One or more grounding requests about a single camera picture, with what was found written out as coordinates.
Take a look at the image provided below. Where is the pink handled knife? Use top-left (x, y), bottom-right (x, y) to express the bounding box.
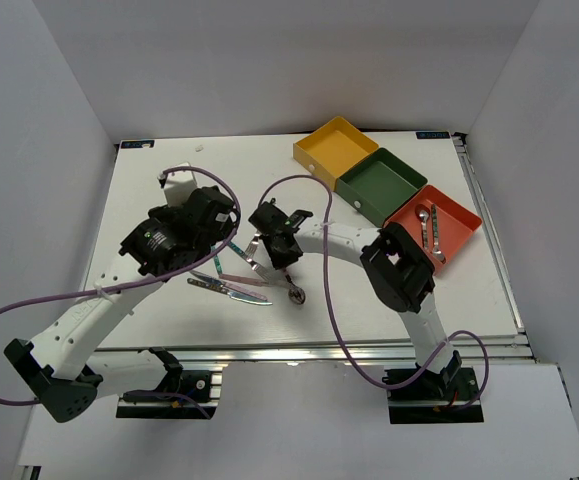
top-left (190, 270), bottom-right (270, 302)

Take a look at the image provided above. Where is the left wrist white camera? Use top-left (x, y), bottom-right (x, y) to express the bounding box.
top-left (158, 170), bottom-right (197, 207)

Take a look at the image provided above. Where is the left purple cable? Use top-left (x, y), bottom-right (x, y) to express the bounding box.
top-left (0, 166), bottom-right (243, 405)

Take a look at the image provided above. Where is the dark handled spoon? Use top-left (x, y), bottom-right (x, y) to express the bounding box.
top-left (415, 205), bottom-right (430, 250)

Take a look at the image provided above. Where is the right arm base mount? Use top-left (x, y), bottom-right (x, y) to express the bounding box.
top-left (387, 367), bottom-right (484, 425)

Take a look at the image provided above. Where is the right blue table label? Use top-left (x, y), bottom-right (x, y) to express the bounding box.
top-left (415, 131), bottom-right (451, 140)

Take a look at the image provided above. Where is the yellow container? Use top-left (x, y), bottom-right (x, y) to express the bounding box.
top-left (293, 116), bottom-right (379, 191)

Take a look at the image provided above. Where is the green handled knife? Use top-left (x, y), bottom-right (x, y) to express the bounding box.
top-left (213, 254), bottom-right (223, 278)

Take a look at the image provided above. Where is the green container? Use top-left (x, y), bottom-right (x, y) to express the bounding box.
top-left (335, 148), bottom-right (428, 227)

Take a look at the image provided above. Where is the left blue table label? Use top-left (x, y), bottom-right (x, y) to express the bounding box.
top-left (119, 139), bottom-right (155, 149)

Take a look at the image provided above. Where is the green handled fork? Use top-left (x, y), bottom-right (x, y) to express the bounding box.
top-left (228, 242), bottom-right (273, 281)

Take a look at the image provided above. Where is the blue table label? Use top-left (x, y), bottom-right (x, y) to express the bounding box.
top-left (119, 139), bottom-right (155, 149)
top-left (415, 131), bottom-right (451, 140)

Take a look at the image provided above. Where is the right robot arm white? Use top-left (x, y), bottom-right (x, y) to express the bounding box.
top-left (249, 201), bottom-right (461, 399)

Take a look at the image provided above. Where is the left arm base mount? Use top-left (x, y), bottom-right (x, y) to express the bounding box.
top-left (116, 347), bottom-right (217, 420)

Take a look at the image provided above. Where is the dark handled fork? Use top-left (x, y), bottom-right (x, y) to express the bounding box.
top-left (244, 231), bottom-right (261, 260)

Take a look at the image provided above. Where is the dark handled knife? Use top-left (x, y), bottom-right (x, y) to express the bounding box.
top-left (187, 278), bottom-right (271, 306)

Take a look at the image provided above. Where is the pink handled fork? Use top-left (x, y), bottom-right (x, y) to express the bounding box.
top-left (218, 273), bottom-right (286, 288)

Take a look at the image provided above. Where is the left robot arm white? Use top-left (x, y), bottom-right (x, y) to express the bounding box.
top-left (4, 186), bottom-right (240, 423)

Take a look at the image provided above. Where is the orange container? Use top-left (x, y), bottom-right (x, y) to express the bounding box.
top-left (383, 185), bottom-right (482, 276)

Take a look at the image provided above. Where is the pink handled spoon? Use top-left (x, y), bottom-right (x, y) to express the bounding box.
top-left (282, 269), bottom-right (306, 305)

